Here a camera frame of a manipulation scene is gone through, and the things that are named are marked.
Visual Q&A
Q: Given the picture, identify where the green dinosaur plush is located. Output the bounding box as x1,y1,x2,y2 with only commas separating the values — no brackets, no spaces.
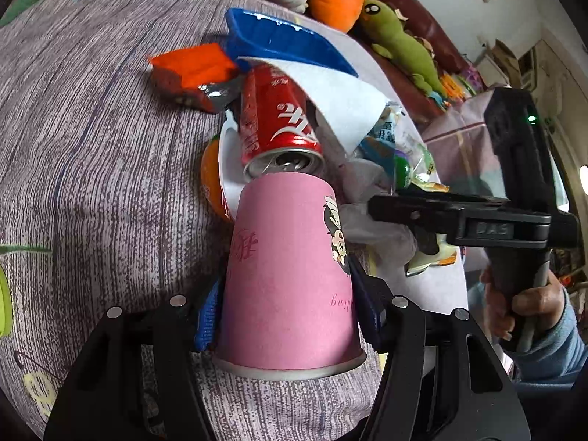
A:
360,0,448,105

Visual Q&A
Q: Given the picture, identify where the white paper napkin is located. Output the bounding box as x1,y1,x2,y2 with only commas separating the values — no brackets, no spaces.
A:
238,57,391,154

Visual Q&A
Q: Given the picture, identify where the red cola can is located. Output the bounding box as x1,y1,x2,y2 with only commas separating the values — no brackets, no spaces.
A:
239,64,324,180

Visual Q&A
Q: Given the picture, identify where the orange foil snack bag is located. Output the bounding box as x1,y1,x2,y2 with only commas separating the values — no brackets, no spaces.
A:
147,43,244,114

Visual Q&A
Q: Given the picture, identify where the pink paper cup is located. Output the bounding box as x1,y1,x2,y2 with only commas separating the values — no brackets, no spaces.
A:
213,172,366,381

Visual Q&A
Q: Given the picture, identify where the person's right hand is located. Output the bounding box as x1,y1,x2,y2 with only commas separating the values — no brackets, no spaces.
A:
480,268,566,340

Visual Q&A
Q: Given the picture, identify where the blue sleeve forearm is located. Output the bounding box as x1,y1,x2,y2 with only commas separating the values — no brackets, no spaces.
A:
507,289,587,391

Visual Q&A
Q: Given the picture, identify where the blue white snack packet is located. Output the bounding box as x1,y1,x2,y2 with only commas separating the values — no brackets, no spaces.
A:
359,103,401,181

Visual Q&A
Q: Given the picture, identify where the orange fruit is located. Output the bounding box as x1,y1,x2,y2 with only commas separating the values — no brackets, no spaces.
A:
200,133,232,223

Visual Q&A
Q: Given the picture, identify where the dark red leather sofa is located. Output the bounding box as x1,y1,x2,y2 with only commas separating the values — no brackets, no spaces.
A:
348,0,469,130

